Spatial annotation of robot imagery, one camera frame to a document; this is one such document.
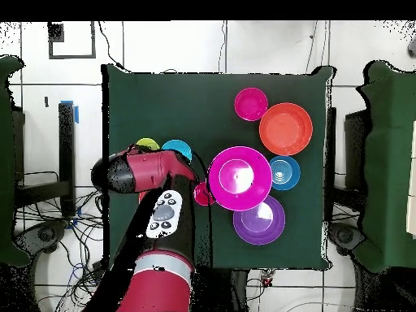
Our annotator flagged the large magenta bowl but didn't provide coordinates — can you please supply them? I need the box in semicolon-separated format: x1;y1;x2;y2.
207;145;273;212

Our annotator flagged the small cyan bowl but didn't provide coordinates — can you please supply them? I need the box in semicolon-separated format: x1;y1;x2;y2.
161;139;193;163

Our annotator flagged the yellow cup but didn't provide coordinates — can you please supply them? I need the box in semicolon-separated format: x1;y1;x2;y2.
135;137;161;151

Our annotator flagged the red cup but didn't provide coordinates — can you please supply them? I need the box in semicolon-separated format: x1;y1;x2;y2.
193;181;215;207

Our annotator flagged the purple bowl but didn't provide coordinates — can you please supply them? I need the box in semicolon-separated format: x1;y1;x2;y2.
232;194;286;245

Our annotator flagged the straight-sided blue bowl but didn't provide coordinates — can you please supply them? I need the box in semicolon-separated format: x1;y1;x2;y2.
269;155;301;191

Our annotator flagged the small crimson bowl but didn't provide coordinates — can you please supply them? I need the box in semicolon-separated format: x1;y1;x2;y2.
234;87;269;122

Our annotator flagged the dark green table cloth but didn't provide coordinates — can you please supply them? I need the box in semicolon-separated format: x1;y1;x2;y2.
101;63;336;272

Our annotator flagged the small red and grey item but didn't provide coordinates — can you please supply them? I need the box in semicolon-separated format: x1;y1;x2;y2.
260;268;276;288

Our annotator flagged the black box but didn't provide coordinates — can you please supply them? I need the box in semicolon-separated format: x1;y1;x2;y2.
344;109;370;191

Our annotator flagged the green cloth covered table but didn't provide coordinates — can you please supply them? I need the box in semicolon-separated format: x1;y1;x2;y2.
352;60;416;274
0;54;32;268

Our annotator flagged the thin grey cable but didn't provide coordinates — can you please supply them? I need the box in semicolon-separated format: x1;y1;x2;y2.
304;20;319;75
218;20;228;73

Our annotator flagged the tangle of cables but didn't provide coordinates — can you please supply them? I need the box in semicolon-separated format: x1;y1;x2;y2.
14;186;110;312

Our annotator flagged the black post with blue tape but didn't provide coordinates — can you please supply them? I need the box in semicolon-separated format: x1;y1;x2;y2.
58;101;80;218

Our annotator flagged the black pedestal foot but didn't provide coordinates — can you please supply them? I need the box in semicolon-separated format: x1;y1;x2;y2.
14;220;70;258
327;222;366;256

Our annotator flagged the black cable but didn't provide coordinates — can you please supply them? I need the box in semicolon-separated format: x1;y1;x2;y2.
97;20;126;71

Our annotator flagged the black metal frame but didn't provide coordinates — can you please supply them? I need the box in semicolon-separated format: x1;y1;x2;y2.
12;108;72;209

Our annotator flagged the black square floor frame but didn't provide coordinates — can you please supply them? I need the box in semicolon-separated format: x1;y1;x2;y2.
47;20;98;60

